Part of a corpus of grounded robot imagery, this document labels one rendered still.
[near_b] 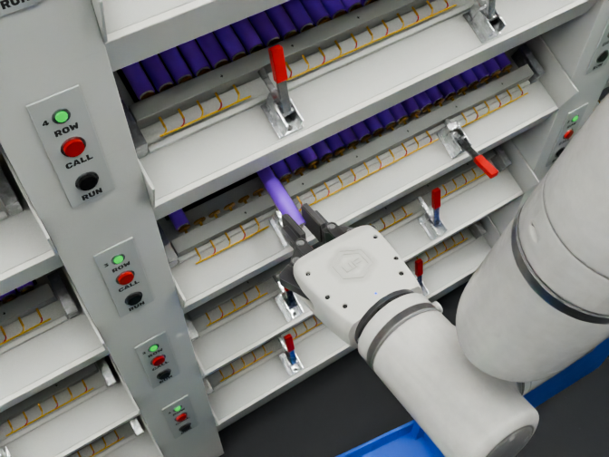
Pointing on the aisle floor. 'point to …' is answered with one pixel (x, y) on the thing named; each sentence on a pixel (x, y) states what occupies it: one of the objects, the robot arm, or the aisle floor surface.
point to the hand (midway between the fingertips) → (304, 228)
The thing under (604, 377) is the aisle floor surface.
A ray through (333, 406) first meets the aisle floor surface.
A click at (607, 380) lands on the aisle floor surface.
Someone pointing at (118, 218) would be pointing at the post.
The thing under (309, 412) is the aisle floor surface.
